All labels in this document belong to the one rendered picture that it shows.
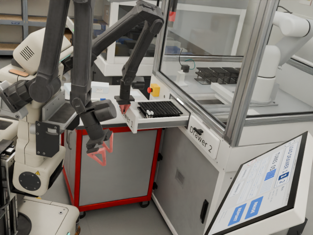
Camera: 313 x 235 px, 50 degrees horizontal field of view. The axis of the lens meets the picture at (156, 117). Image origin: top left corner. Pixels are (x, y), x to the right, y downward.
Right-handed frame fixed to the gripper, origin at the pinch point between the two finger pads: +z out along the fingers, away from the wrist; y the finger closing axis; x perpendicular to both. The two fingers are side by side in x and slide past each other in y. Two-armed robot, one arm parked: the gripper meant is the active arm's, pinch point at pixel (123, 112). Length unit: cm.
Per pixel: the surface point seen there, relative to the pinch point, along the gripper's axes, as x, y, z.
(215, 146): -42, 35, 0
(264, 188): -99, 14, -22
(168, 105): 6.3, 30.9, 0.4
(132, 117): -7.1, 3.1, -0.1
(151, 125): -9.7, 13.8, 4.1
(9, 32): 419, -57, 63
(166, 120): -9.4, 23.1, 1.8
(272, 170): -92, 23, -22
